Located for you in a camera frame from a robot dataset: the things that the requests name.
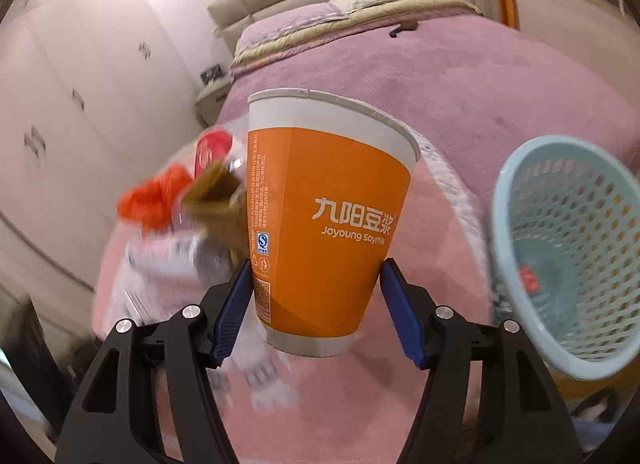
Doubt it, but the orange paper cup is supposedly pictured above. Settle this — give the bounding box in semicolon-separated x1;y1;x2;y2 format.
246;88;420;358

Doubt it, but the folded beige quilt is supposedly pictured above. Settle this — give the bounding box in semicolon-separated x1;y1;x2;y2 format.
229;6;483;79

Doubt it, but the bed with purple blanket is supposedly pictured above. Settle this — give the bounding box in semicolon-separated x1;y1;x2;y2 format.
215;11;640;205

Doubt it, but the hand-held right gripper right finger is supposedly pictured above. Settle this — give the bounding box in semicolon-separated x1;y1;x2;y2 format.
378;258;586;464

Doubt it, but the orange-red crumpled plastic bag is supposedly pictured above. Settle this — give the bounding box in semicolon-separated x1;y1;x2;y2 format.
116;165;193;232

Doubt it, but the beige nightstand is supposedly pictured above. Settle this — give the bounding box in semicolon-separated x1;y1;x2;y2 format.
194;79;233;127

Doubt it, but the clear bottle with red cap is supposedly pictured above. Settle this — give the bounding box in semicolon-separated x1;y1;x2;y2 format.
192;128;248;185

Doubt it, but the brown torn cardboard piece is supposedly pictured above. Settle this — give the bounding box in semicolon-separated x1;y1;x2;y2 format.
180;161;250;265

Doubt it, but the pink patchwork quilt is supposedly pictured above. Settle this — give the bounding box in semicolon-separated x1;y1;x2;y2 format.
92;119;496;464

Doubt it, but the purple pillow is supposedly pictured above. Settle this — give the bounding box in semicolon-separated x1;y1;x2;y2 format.
242;4;348;47

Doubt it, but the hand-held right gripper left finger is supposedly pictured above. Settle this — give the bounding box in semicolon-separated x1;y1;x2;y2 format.
54;259;253;464

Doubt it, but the light blue plastic basket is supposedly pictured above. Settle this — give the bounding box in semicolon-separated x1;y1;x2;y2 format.
489;134;640;382

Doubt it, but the white wardrobe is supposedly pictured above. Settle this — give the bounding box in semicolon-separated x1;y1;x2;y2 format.
0;0;201;295

